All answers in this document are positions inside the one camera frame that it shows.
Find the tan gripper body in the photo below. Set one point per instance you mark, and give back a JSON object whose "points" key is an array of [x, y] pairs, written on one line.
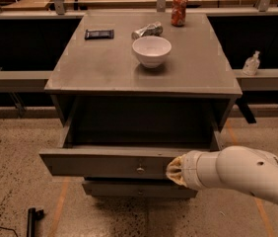
{"points": [[189, 169]]}

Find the grey top drawer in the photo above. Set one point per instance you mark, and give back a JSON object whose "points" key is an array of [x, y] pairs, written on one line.
{"points": [[121, 162]]}

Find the grey drawer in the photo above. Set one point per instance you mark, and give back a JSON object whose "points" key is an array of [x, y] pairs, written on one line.
{"points": [[136, 188], [121, 162]]}

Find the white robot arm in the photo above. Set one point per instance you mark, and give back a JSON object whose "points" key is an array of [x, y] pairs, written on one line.
{"points": [[249, 171]]}

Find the grey bottom drawer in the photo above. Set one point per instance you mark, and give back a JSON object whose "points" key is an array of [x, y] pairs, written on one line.
{"points": [[136, 188]]}

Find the grey wooden drawer cabinet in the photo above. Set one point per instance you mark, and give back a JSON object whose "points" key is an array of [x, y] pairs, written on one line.
{"points": [[104, 96]]}

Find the white ceramic bowl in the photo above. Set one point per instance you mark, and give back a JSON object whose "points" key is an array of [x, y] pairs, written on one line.
{"points": [[151, 51]]}

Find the crushed silver can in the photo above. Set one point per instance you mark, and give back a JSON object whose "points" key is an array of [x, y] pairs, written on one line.
{"points": [[153, 29]]}

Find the orange soda can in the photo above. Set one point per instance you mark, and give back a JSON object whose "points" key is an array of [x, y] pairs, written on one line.
{"points": [[178, 12]]}

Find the metal railing frame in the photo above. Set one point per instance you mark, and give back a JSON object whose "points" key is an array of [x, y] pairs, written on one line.
{"points": [[25, 80]]}

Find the black floor post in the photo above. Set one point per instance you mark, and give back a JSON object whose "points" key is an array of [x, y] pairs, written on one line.
{"points": [[34, 216]]}

